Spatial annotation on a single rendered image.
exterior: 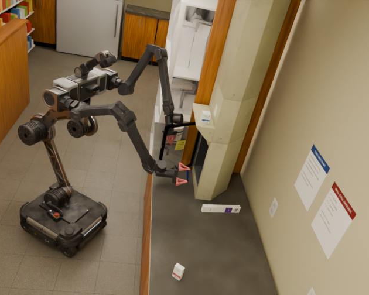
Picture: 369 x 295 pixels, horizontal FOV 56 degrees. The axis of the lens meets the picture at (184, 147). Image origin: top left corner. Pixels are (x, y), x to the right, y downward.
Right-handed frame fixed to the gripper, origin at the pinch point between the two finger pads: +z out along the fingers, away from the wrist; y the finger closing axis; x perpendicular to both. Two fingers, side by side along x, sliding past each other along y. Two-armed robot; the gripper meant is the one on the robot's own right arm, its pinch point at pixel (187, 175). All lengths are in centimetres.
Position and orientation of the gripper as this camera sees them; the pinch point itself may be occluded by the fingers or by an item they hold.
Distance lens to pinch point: 219.0
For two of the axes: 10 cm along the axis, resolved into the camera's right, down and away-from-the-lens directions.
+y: 1.8, -8.4, -5.2
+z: 9.8, 1.2, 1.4
